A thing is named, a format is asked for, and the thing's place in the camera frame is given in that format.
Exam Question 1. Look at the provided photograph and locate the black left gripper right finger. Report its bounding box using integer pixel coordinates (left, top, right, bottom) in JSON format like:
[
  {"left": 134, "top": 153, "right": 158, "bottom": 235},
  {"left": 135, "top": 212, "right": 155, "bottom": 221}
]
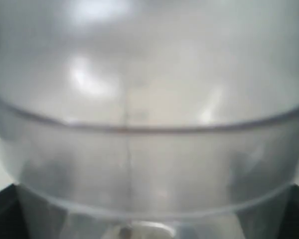
[{"left": 278, "top": 184, "right": 299, "bottom": 239}]

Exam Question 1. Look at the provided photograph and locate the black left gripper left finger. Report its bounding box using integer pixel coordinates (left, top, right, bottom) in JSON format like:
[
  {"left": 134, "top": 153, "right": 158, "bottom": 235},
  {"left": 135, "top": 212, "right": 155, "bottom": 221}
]
[{"left": 0, "top": 184, "right": 29, "bottom": 239}]

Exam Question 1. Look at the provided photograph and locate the clear plastic bottle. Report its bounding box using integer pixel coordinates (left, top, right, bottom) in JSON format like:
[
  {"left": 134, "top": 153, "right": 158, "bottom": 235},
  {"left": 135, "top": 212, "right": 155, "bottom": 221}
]
[{"left": 0, "top": 0, "right": 299, "bottom": 239}]

